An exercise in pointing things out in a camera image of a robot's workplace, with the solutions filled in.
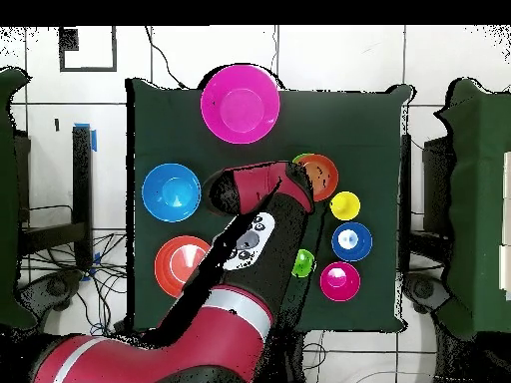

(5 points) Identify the green cup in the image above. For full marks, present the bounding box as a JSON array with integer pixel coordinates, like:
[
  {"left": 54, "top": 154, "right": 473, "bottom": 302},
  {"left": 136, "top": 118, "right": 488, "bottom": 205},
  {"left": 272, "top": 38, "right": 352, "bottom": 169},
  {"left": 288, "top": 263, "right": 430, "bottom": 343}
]
[{"left": 290, "top": 248, "right": 316, "bottom": 279}]

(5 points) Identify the small orange bowl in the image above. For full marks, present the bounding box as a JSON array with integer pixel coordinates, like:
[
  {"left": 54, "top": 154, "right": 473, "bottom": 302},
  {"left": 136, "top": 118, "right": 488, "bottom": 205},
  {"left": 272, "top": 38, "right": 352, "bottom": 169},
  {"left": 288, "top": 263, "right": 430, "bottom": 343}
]
[{"left": 294, "top": 153, "right": 339, "bottom": 202}]

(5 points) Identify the yellow cup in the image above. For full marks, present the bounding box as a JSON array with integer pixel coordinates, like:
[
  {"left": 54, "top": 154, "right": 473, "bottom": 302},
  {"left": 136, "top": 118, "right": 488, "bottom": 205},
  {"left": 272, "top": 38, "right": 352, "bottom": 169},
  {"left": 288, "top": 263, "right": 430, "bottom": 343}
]
[{"left": 329, "top": 191, "right": 361, "bottom": 221}]

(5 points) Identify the large orange bowl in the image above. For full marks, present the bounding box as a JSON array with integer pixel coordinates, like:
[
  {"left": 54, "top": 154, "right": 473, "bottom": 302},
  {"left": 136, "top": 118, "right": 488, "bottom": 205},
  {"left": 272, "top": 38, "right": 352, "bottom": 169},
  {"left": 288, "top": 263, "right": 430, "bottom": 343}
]
[{"left": 154, "top": 234, "right": 212, "bottom": 299}]

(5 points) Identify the large pink bowl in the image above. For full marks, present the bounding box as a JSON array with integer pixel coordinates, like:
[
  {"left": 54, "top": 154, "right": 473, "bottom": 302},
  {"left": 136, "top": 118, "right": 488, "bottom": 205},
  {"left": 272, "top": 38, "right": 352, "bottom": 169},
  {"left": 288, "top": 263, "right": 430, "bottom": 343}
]
[{"left": 200, "top": 64, "right": 281, "bottom": 145}]

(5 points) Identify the light blue bowl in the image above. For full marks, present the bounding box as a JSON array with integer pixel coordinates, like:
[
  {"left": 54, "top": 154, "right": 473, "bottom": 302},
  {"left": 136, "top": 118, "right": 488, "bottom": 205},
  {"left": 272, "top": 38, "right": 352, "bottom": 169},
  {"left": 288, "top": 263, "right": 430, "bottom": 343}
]
[{"left": 141, "top": 162, "right": 203, "bottom": 223}]

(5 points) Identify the small dark blue bowl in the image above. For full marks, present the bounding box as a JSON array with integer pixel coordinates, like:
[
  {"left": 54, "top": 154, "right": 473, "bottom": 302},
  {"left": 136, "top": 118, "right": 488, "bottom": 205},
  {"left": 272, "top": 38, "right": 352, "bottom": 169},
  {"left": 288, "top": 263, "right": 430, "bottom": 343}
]
[{"left": 330, "top": 221, "right": 373, "bottom": 263}]

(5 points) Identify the small crimson bowl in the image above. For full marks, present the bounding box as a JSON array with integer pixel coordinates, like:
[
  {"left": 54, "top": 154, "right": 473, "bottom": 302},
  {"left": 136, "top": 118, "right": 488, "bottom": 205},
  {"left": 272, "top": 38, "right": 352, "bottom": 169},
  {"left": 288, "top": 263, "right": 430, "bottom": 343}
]
[{"left": 318, "top": 260, "right": 362, "bottom": 303}]

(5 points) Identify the dark green tablecloth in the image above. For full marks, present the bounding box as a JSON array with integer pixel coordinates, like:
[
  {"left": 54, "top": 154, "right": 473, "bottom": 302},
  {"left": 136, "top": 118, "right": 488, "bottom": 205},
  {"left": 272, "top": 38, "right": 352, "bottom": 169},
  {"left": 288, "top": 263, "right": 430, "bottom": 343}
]
[{"left": 126, "top": 78, "right": 413, "bottom": 335}]

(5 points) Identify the blue tape strip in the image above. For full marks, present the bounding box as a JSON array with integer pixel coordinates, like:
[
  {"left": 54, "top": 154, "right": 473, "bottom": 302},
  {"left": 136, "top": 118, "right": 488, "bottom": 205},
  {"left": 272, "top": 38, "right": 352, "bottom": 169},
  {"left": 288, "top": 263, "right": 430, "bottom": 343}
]
[{"left": 73, "top": 122, "right": 99, "bottom": 154}]

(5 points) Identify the black caster base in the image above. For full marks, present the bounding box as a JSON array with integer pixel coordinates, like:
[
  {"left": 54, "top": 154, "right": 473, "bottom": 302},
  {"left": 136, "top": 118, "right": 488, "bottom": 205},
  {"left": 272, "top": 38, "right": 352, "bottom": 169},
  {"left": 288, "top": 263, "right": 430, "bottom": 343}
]
[
  {"left": 17, "top": 268, "right": 85, "bottom": 314},
  {"left": 400, "top": 270, "right": 452, "bottom": 316}
]

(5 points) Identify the green cloth covered table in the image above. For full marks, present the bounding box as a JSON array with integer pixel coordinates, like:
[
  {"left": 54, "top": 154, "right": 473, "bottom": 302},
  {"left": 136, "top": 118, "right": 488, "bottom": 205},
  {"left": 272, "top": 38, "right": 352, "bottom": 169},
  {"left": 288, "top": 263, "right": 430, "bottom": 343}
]
[
  {"left": 433, "top": 78, "right": 511, "bottom": 341},
  {"left": 0, "top": 66, "right": 38, "bottom": 331}
]

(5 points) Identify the thin black floor cable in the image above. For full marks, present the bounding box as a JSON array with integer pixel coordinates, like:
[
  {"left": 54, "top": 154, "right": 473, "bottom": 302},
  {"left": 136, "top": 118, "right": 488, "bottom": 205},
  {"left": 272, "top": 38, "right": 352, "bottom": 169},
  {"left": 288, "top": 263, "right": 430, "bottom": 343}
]
[{"left": 144, "top": 25, "right": 189, "bottom": 90}]

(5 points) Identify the black looped floor cable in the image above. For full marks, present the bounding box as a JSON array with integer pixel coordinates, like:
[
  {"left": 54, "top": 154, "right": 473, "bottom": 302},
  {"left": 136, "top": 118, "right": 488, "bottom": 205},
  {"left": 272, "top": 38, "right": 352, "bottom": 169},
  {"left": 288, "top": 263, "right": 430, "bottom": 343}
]
[{"left": 300, "top": 330, "right": 327, "bottom": 383}]

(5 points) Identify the floor cable bundle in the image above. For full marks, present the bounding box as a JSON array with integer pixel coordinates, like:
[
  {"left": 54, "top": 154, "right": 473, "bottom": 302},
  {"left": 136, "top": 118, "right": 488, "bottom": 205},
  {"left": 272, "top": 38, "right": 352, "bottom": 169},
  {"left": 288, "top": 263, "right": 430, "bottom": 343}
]
[{"left": 17, "top": 230, "right": 129, "bottom": 334}]

